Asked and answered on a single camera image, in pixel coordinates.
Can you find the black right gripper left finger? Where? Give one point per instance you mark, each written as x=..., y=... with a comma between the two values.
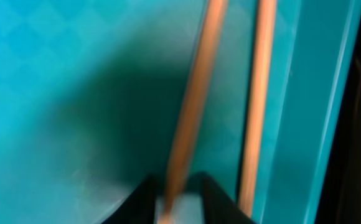
x=139, y=207

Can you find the grey dish rack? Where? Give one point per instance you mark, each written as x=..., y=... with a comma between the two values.
x=340, y=200

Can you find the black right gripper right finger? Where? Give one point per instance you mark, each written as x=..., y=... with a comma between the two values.
x=218, y=208

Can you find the wooden chopstick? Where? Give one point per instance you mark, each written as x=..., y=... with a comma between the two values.
x=192, y=108
x=264, y=32

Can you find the teal plastic tray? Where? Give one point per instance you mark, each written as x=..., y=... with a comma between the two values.
x=90, y=92

